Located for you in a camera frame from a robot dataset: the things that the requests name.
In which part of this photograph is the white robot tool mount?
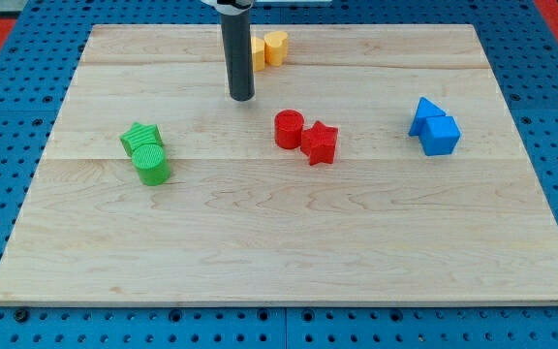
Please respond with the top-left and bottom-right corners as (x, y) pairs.
(201, 0), (254, 11)

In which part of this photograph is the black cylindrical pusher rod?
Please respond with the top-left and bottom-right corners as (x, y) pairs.
(220, 10), (255, 102)

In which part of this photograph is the yellow hexagon block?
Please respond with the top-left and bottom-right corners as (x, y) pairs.
(251, 37), (265, 72)

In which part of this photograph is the yellow heart block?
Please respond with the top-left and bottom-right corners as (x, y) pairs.
(263, 31), (289, 66)

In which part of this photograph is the red cylinder block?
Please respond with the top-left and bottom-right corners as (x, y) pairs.
(274, 110), (304, 149)

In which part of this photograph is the red star block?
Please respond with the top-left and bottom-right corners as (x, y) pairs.
(300, 120), (339, 166)

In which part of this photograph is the green star block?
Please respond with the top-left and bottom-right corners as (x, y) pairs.
(119, 122), (164, 157)

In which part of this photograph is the green cylinder block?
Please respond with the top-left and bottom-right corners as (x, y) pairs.
(132, 143), (171, 186)

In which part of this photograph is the wooden board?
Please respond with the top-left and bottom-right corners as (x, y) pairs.
(0, 24), (558, 307)

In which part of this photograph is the blue triangle block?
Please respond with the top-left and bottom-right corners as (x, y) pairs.
(408, 97), (447, 137)

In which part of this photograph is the blue cube block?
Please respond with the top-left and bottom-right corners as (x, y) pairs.
(419, 116), (461, 156)

